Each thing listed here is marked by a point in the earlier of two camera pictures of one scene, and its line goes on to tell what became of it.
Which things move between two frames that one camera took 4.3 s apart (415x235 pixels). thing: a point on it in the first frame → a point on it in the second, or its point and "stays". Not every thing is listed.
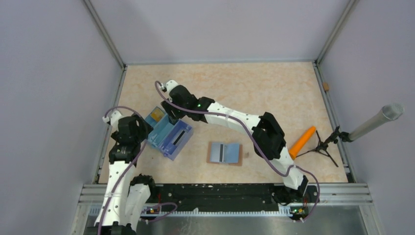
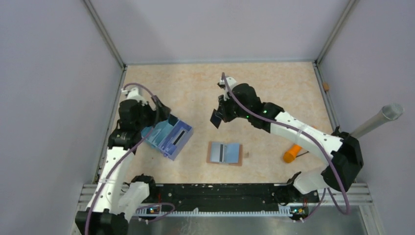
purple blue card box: [175, 139] stays
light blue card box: [159, 120] stays
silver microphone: [388, 112] stays
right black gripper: [172, 114] → [221, 111]
